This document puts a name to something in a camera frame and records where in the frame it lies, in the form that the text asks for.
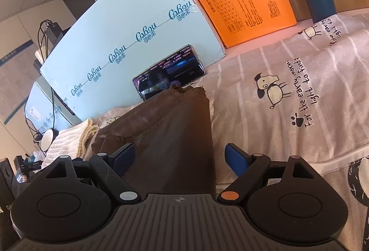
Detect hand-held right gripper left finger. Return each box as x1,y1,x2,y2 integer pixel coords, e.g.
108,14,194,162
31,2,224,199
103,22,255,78
29,143,142,202

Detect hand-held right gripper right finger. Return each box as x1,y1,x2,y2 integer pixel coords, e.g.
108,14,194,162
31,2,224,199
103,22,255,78
216,143,336,202

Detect dark brown pants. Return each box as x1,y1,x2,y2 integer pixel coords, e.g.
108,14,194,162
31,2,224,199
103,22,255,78
92,85,217,202

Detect cream knitted cloth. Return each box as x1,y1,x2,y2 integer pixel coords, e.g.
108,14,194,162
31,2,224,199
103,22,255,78
43,118,100,168

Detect grey striped dog-print bedsheet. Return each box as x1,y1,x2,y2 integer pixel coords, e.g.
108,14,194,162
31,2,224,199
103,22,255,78
95,13,369,251

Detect round white object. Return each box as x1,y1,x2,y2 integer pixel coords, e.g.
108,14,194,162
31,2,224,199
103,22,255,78
40,128,57,154

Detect small light blue box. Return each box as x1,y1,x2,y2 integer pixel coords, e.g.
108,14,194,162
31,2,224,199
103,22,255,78
24,81,76,136

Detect black smartphone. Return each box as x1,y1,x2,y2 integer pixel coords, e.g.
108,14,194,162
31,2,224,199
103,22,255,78
133,44,206,102

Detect large light blue box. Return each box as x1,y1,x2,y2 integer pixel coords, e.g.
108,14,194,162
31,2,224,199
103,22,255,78
39,0,227,122

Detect black power adapter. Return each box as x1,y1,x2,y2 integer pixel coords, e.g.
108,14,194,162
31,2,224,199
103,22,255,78
40,20,62,42

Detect black cable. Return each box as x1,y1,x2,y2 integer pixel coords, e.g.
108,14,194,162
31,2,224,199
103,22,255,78
24,20,60,142

